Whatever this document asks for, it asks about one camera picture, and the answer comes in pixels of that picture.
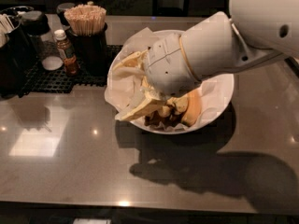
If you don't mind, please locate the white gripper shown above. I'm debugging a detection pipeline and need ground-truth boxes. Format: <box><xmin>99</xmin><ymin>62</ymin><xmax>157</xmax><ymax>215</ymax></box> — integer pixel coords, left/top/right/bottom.
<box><xmin>112</xmin><ymin>34</ymin><xmax>201</xmax><ymax>121</ymax></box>

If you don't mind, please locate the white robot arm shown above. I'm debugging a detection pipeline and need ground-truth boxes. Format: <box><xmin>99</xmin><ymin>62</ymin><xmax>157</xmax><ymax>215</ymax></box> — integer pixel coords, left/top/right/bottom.
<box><xmin>116</xmin><ymin>0</ymin><xmax>299</xmax><ymax>121</ymax></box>

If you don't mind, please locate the white bowl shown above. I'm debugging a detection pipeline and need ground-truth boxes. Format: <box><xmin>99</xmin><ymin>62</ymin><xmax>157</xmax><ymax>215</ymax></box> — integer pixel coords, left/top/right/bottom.
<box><xmin>107</xmin><ymin>29</ymin><xmax>235</xmax><ymax>135</ymax></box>

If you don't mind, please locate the small brown sauce bottle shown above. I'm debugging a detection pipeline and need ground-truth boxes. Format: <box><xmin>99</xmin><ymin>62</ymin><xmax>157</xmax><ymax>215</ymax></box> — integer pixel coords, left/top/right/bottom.
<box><xmin>54</xmin><ymin>29</ymin><xmax>79</xmax><ymax>77</ymax></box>

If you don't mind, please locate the black cup of stir sticks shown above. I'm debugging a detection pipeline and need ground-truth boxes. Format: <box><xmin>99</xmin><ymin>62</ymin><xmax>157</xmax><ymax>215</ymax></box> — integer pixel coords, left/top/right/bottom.
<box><xmin>64</xmin><ymin>2</ymin><xmax>107</xmax><ymax>77</ymax></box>

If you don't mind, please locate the black grid mat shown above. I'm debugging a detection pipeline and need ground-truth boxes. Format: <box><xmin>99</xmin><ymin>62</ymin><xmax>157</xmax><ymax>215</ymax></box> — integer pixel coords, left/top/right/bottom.
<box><xmin>18</xmin><ymin>44</ymin><xmax>124</xmax><ymax>99</ymax></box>

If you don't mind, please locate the dark lidded jar behind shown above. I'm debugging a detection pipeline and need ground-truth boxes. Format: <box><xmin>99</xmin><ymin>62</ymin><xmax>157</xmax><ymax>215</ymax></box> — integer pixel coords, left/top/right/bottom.
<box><xmin>56</xmin><ymin>3</ymin><xmax>75</xmax><ymax>26</ymax></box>

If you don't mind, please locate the glass sugar dispenser black lid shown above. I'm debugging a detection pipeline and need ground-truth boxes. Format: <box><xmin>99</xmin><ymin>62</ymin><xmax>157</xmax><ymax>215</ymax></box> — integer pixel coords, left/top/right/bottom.
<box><xmin>21</xmin><ymin>10</ymin><xmax>63</xmax><ymax>71</ymax></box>

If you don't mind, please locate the black container at left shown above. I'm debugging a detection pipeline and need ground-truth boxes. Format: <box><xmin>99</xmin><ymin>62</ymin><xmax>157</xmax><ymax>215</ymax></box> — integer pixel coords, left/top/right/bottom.
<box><xmin>0</xmin><ymin>6</ymin><xmax>37</xmax><ymax>96</ymax></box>

